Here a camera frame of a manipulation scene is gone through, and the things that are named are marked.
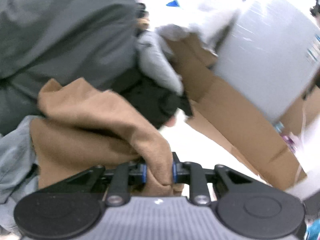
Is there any grey neck pillow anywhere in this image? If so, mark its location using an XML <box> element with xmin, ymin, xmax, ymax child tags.
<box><xmin>137</xmin><ymin>31</ymin><xmax>184</xmax><ymax>96</ymax></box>

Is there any cream cartoon print blanket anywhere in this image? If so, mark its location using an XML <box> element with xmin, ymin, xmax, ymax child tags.
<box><xmin>160</xmin><ymin>109</ymin><xmax>264</xmax><ymax>182</ymax></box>

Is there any purple white package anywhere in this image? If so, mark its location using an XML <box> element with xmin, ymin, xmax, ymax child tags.
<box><xmin>281</xmin><ymin>132</ymin><xmax>300</xmax><ymax>153</ymax></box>

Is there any white pillow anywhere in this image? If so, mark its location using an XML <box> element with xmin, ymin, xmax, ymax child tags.
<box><xmin>138</xmin><ymin>0</ymin><xmax>243</xmax><ymax>44</ymax></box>

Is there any black folded garment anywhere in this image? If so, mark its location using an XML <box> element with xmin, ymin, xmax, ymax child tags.
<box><xmin>111</xmin><ymin>68</ymin><xmax>193</xmax><ymax>129</ymax></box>

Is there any brown t-shirt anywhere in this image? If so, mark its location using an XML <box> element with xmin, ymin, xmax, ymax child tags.
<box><xmin>30</xmin><ymin>78</ymin><xmax>183</xmax><ymax>196</ymax></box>

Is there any brown cardboard sheet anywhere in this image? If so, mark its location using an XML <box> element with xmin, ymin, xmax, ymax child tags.
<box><xmin>166</xmin><ymin>34</ymin><xmax>307</xmax><ymax>190</ymax></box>

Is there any dark grey pillow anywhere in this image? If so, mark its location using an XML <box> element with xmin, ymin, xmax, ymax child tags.
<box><xmin>1</xmin><ymin>0</ymin><xmax>137</xmax><ymax>135</ymax></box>

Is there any grey blue garment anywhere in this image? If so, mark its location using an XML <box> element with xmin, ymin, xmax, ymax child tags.
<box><xmin>1</xmin><ymin>115</ymin><xmax>38</xmax><ymax>236</ymax></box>

